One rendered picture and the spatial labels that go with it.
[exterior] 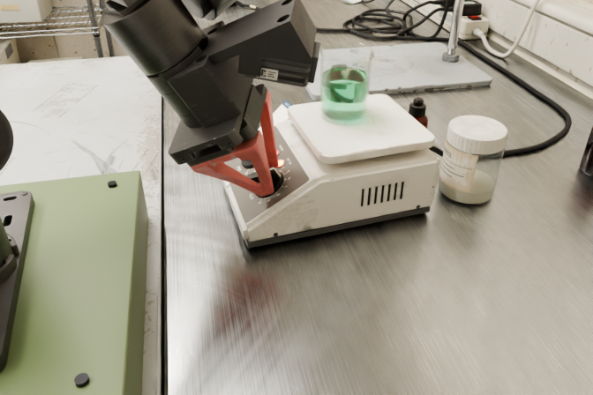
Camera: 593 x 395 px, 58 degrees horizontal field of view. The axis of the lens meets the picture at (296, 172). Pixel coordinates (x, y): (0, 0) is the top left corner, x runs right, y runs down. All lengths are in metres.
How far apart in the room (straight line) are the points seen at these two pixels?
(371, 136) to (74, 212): 0.28
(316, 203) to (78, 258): 0.21
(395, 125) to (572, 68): 0.47
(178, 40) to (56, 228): 0.19
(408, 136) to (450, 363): 0.21
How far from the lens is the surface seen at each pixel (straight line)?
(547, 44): 1.01
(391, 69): 0.92
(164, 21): 0.40
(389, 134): 0.53
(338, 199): 0.50
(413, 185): 0.54
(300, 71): 0.40
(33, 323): 0.41
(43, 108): 0.87
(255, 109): 0.45
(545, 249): 0.56
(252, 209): 0.50
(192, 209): 0.57
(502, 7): 1.12
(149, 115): 0.79
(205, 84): 0.41
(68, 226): 0.48
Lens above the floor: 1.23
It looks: 32 degrees down
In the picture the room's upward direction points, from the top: straight up
